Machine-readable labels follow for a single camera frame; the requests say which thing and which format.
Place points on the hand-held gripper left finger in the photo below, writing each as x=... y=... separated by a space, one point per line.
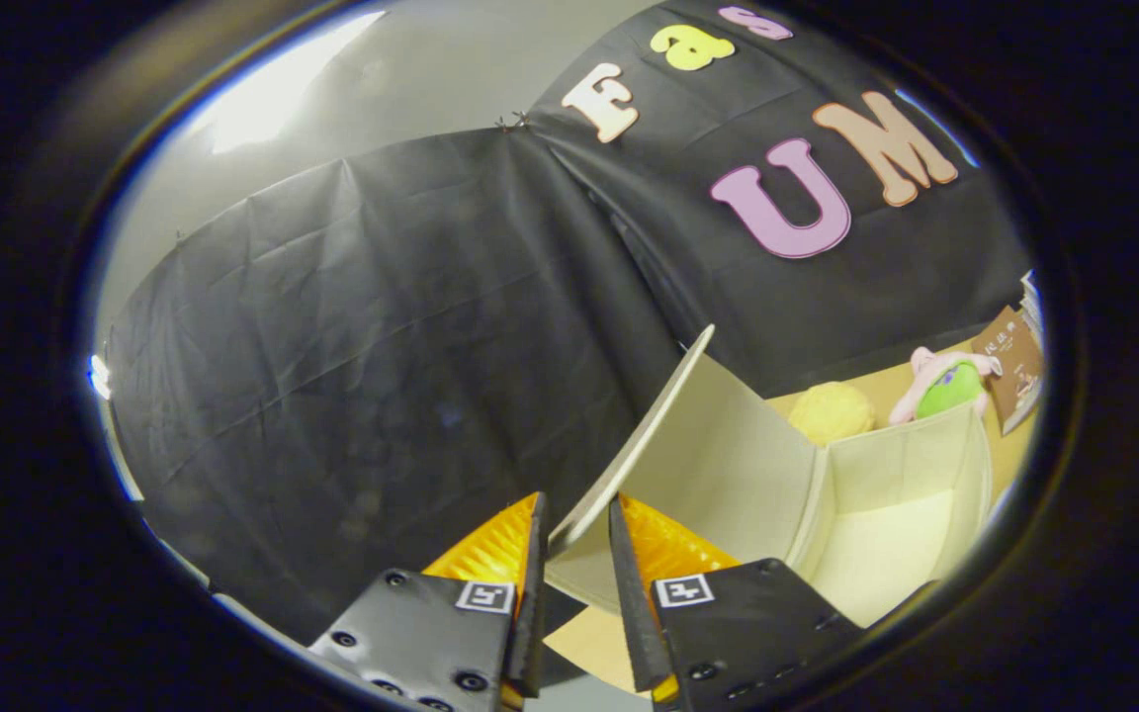
x=421 y=633

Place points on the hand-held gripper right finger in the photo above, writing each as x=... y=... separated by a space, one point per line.
x=747 y=623

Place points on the beige fabric storage box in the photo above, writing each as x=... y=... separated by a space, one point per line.
x=728 y=455

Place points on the yellow plush toy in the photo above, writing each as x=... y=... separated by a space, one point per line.
x=832 y=413

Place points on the black backdrop cloth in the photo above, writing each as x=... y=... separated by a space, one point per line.
x=382 y=346

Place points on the green pink plush toy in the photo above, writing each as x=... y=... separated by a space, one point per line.
x=950 y=388

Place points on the brown cover book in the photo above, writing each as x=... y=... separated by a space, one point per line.
x=1014 y=366

